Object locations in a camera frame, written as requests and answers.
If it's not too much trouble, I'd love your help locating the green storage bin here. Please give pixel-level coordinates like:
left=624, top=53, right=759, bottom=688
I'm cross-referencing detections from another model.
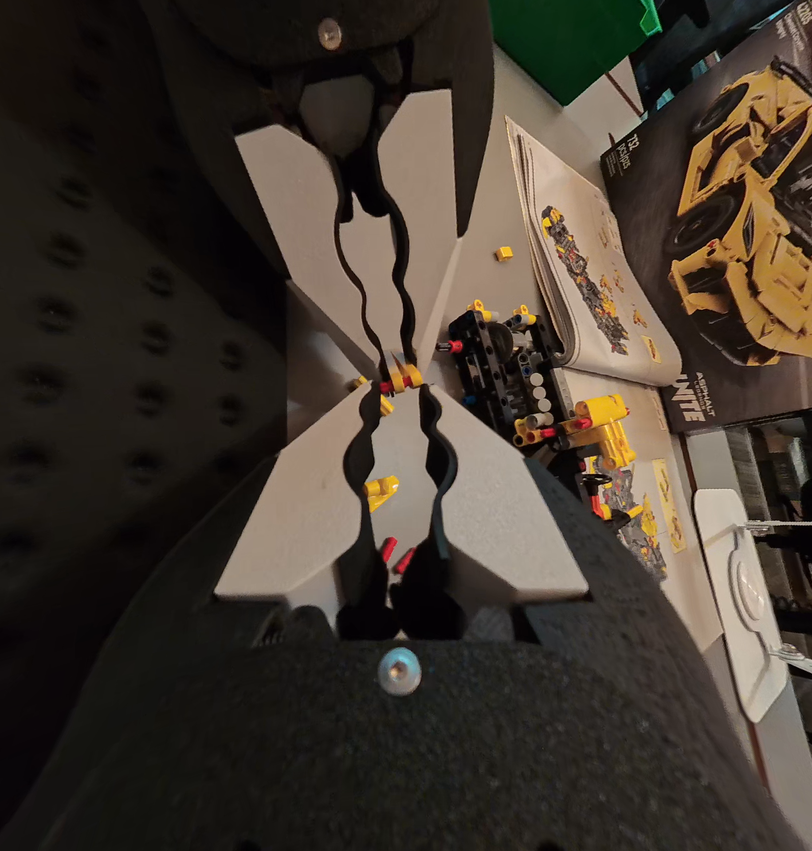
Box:
left=489, top=0, right=664, bottom=107

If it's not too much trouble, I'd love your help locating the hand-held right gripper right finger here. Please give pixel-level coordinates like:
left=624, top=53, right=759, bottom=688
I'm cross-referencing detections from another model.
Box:
left=389, top=384, right=591, bottom=632

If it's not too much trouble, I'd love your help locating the black lego set box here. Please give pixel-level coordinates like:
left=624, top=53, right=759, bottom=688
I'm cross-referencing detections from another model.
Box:
left=600, top=0, right=812, bottom=434

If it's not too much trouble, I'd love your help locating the black perforated mat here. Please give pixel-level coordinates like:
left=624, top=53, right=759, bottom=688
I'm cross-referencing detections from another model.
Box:
left=0, top=0, right=288, bottom=613

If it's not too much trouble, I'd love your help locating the lego instruction booklet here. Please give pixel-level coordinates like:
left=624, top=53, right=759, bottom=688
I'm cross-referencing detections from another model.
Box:
left=506, top=116, right=722, bottom=649

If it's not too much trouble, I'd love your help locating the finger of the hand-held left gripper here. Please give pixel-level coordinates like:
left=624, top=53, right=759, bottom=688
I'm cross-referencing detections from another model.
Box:
left=235, top=124, right=387, bottom=378
left=378, top=88, right=463, bottom=367

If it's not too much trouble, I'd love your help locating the yellow black lego car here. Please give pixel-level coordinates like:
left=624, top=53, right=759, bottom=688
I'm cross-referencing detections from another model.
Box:
left=438, top=298, right=646, bottom=526

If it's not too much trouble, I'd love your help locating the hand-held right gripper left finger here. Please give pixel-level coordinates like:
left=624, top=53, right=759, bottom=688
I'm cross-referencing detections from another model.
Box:
left=213, top=386, right=400, bottom=632

